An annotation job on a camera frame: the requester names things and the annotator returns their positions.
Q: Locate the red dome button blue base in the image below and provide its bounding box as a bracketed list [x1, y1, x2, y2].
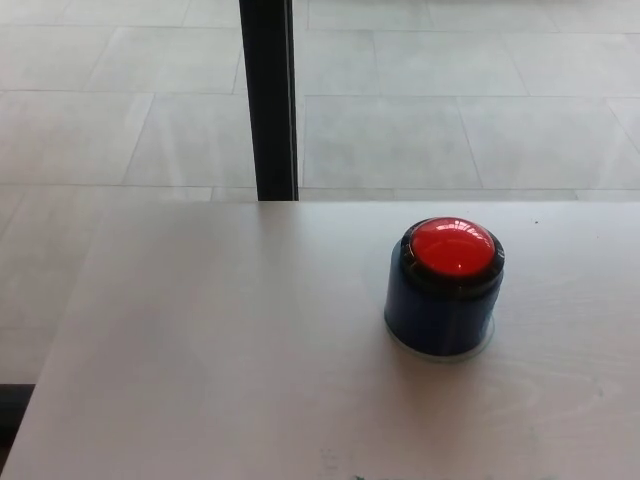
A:
[383, 216, 506, 356]

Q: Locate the black vertical post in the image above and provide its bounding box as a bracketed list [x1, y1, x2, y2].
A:
[237, 0, 302, 202]

